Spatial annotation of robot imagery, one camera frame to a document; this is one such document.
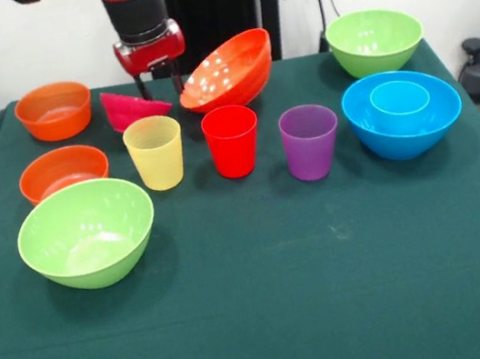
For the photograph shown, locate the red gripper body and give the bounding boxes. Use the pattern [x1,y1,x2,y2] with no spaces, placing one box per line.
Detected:
[109,15,191,79]

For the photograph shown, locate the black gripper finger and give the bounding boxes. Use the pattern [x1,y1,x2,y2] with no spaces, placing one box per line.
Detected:
[132,69,155,104]
[166,58,186,96]

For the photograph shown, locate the pink bowl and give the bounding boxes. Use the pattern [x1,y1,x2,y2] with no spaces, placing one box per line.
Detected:
[98,81,177,136]

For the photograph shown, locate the large orange bowl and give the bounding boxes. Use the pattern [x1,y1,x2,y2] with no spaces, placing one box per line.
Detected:
[169,25,282,118]

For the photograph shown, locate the green bowl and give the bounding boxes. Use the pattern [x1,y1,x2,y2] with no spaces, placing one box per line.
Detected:
[322,1,431,84]
[8,170,167,302]

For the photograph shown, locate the blue cup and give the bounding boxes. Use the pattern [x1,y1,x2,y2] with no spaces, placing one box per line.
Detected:
[366,75,436,133]

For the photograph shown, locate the yellow cup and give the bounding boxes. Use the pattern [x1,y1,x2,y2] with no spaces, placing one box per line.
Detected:
[119,111,191,196]

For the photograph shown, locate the red cup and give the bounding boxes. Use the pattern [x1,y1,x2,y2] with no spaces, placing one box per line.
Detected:
[198,102,267,184]

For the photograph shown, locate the small orange bowl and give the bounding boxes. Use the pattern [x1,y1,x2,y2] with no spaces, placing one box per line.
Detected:
[10,76,99,148]
[13,139,115,208]

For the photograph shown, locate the purple cup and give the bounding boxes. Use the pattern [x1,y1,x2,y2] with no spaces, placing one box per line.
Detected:
[275,99,348,186]

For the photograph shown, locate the blue bowl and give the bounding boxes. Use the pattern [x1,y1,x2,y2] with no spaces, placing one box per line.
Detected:
[336,60,471,170]

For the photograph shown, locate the dark green table cloth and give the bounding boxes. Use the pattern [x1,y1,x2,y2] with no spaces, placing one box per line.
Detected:
[0,23,480,359]

